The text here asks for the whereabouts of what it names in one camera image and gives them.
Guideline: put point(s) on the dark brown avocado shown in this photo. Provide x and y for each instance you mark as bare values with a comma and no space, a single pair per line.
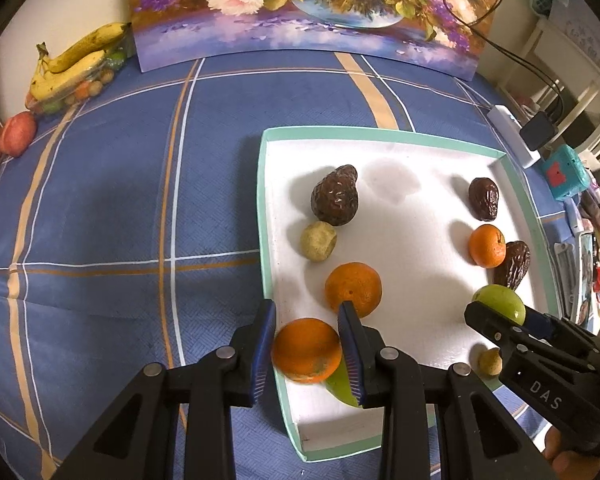
335,198

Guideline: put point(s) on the clear fruit container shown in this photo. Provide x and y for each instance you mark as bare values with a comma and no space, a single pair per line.
91,85

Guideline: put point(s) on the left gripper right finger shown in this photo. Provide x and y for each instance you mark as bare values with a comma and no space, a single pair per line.
478,437

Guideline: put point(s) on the green apple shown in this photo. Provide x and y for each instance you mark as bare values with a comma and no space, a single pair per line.
338,384
503,300

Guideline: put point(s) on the yellow banana bunch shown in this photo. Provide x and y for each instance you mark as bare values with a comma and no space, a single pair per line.
55,75

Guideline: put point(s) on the white tray teal rim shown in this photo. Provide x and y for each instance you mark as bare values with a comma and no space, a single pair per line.
412,226

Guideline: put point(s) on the orange mandarin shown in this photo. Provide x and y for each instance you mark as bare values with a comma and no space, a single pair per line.
356,282
487,246

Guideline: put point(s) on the blue plaid tablecloth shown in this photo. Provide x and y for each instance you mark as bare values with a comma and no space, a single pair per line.
128,234

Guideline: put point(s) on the black power adapter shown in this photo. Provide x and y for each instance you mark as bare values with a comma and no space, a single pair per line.
538,131

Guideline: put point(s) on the dark brown date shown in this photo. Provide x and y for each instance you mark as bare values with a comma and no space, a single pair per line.
515,265

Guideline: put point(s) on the teal toy box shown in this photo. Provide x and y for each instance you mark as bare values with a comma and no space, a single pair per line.
565,173

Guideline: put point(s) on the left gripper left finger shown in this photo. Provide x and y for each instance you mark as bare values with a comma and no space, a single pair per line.
134,438

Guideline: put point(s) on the small stemmed mandarin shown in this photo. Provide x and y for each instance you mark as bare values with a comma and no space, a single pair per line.
307,351

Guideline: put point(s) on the red peach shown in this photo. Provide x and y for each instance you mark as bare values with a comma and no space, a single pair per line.
17,134

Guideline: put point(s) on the white chair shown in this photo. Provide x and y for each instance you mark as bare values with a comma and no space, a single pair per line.
574,73

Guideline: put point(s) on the person's right hand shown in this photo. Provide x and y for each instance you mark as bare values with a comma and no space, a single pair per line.
566,463

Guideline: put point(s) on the photo frame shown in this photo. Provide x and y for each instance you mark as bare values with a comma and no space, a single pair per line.
575,264

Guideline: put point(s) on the floral painting canvas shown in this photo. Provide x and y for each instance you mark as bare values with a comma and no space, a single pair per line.
443,35

